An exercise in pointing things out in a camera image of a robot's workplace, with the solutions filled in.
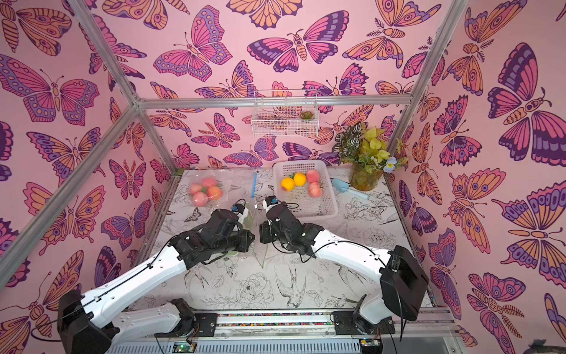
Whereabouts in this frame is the light blue scoop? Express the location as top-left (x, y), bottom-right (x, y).
top-left (331, 178), bottom-right (369, 200)

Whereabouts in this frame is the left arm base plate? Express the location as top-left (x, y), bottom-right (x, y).
top-left (175, 312), bottom-right (218, 339)

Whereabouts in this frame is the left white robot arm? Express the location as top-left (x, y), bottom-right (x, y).
top-left (57, 204), bottom-right (255, 353)

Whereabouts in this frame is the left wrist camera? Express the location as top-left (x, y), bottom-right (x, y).
top-left (231, 199), bottom-right (251, 228)

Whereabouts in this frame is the aluminium frame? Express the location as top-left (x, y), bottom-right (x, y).
top-left (1, 1), bottom-right (468, 286)

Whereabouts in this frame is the clear green-zipper zip-top bag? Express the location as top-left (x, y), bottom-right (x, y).
top-left (234, 199), bottom-right (268, 269)

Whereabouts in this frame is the clear blue-zipper zip-top bag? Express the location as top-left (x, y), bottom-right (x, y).
top-left (180, 169), bottom-right (256, 209)

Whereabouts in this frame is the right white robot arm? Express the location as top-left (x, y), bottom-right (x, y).
top-left (259, 196), bottom-right (430, 334)

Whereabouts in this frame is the pink plastic basket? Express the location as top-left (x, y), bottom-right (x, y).
top-left (273, 160), bottom-right (338, 222)

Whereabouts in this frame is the potted artificial plant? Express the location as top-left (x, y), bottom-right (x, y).
top-left (333, 122), bottom-right (408, 192)

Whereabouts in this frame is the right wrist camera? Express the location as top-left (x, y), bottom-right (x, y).
top-left (262, 196), bottom-right (279, 212)

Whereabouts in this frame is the orange-red peach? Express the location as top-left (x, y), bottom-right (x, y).
top-left (207, 186), bottom-right (223, 201)

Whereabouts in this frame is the pink peach mid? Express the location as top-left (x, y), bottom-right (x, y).
top-left (308, 182), bottom-right (323, 199)

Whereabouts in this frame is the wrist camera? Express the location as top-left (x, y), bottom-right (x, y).
top-left (231, 199), bottom-right (251, 228)
top-left (262, 196), bottom-right (279, 212)

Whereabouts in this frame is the white wire wall basket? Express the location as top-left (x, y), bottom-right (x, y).
top-left (250, 88), bottom-right (320, 139)

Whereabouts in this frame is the pink peach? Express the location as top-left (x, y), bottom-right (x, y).
top-left (188, 183), bottom-right (203, 196)
top-left (192, 192), bottom-right (209, 207)
top-left (306, 170), bottom-right (321, 183)
top-left (201, 177), bottom-right (218, 188)

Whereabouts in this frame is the yellow peach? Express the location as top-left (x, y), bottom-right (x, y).
top-left (293, 173), bottom-right (307, 187)
top-left (281, 177), bottom-right (296, 192)

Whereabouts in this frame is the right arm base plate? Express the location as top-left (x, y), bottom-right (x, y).
top-left (330, 311), bottom-right (396, 336)

